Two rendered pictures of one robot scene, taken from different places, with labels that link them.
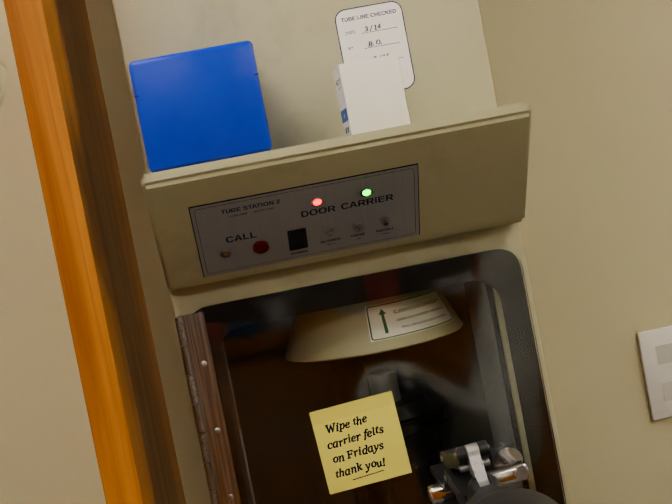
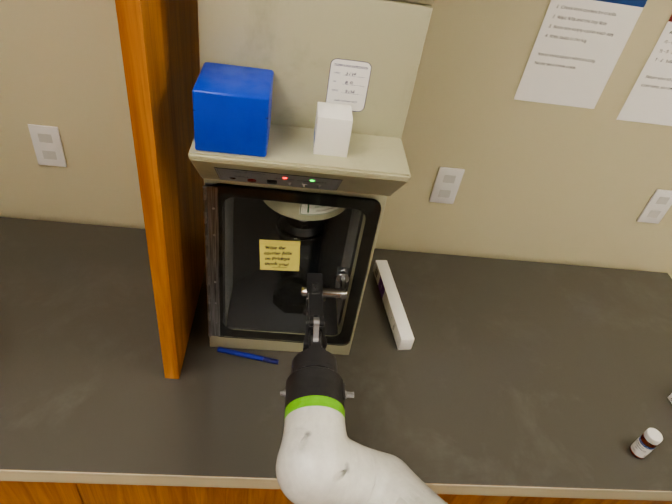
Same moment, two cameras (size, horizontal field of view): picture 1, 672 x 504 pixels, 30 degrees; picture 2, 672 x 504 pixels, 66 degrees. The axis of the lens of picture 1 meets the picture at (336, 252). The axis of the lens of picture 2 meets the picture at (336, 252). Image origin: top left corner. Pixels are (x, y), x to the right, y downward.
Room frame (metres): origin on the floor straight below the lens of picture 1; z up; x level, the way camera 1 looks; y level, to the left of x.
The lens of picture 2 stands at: (0.37, -0.05, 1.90)
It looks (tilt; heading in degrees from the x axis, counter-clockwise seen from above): 40 degrees down; 357
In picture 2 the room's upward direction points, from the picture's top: 10 degrees clockwise
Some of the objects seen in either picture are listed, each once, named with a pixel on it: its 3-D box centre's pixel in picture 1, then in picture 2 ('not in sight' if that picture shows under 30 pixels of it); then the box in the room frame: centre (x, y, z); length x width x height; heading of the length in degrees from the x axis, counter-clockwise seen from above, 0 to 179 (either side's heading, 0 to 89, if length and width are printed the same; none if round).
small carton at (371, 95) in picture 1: (371, 97); (332, 129); (1.07, -0.05, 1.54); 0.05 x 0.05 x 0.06; 5
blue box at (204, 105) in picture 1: (201, 110); (234, 109); (1.05, 0.09, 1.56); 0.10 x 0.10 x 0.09; 5
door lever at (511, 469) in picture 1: (477, 477); (325, 286); (1.09, -0.08, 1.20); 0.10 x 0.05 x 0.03; 94
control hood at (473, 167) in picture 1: (342, 199); (300, 172); (1.06, -0.01, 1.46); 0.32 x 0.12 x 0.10; 95
